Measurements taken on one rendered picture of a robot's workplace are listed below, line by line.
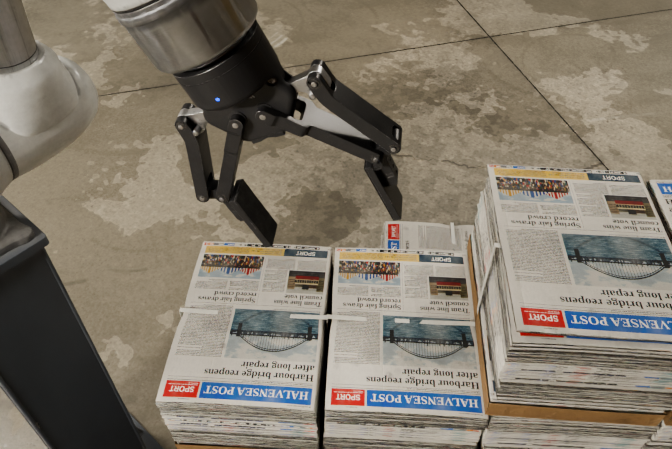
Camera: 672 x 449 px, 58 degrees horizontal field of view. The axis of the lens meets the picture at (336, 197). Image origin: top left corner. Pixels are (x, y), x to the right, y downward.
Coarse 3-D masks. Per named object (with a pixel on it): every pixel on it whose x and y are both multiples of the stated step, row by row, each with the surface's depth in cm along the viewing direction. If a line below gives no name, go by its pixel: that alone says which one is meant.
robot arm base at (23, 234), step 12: (0, 204) 115; (0, 216) 108; (12, 216) 112; (0, 228) 108; (12, 228) 110; (24, 228) 110; (0, 240) 107; (12, 240) 108; (24, 240) 109; (0, 252) 107
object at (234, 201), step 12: (240, 180) 58; (240, 192) 57; (252, 192) 59; (240, 204) 57; (252, 204) 59; (240, 216) 58; (252, 216) 58; (264, 216) 61; (252, 228) 59; (264, 228) 60; (276, 228) 62; (264, 240) 60
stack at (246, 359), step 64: (256, 256) 130; (320, 256) 130; (384, 256) 130; (448, 256) 130; (192, 320) 119; (256, 320) 119; (320, 320) 119; (384, 320) 119; (448, 320) 119; (192, 384) 109; (256, 384) 109; (320, 384) 115; (384, 384) 109; (448, 384) 109; (384, 448) 116; (448, 448) 114; (512, 448) 113; (576, 448) 112; (640, 448) 112
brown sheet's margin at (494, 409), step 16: (480, 336) 111; (480, 352) 110; (480, 368) 110; (512, 416) 104; (528, 416) 103; (544, 416) 103; (560, 416) 102; (576, 416) 102; (592, 416) 101; (608, 416) 101; (624, 416) 101; (640, 416) 100; (656, 416) 100
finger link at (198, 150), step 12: (180, 120) 50; (180, 132) 51; (192, 132) 51; (204, 132) 53; (192, 144) 52; (204, 144) 54; (192, 156) 53; (204, 156) 54; (192, 168) 54; (204, 168) 55; (204, 180) 55; (204, 192) 56
